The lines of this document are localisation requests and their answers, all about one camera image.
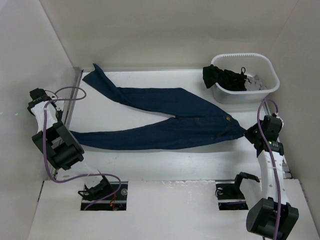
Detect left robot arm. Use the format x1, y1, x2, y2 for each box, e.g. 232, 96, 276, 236
27, 88, 113, 200

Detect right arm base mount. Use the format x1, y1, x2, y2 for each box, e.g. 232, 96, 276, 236
215, 172, 260, 211

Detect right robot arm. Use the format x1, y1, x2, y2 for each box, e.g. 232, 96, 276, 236
231, 113, 299, 240

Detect grey white garment in basket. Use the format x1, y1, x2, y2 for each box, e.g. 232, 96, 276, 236
244, 74, 267, 91

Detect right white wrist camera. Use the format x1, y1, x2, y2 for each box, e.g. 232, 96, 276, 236
272, 112, 284, 128

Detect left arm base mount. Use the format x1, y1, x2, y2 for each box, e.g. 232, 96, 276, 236
77, 176, 129, 212

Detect black garment in basket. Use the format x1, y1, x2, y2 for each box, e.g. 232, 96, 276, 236
202, 64, 247, 92

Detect white plastic laundry basket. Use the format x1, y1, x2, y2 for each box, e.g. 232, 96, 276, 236
211, 53, 280, 104

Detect dark blue denim trousers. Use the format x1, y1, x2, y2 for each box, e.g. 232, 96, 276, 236
72, 64, 246, 151

